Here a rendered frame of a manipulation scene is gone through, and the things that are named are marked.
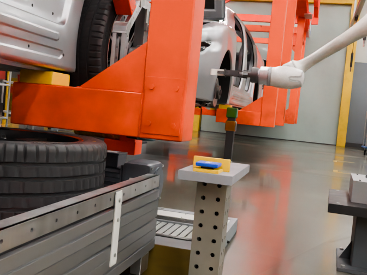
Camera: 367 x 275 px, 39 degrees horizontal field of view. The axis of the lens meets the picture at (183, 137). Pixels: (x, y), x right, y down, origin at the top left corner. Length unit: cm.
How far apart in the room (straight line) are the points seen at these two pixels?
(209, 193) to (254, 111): 431
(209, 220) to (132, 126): 43
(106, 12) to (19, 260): 141
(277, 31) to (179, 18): 425
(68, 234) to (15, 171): 29
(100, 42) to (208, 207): 88
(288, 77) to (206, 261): 105
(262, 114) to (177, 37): 421
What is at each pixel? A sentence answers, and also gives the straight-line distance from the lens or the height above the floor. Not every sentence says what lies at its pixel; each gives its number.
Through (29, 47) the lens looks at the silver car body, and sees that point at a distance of 184.
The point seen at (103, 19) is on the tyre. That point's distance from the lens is 223.
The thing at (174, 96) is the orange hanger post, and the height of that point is 68.
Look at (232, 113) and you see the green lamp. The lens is 194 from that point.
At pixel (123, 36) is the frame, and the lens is 222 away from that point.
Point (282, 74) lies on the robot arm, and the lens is 245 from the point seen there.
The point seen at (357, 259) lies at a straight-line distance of 243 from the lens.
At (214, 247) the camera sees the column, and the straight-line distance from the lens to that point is 174.
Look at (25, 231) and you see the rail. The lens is 106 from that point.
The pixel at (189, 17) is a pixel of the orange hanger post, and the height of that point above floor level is 95.
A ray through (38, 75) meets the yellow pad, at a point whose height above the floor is 71.
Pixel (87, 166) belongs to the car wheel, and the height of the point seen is 44.
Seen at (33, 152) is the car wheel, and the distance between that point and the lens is 143.
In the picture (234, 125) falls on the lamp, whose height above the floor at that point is 59.
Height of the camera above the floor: 64
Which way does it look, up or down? 3 degrees down
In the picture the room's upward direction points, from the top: 5 degrees clockwise
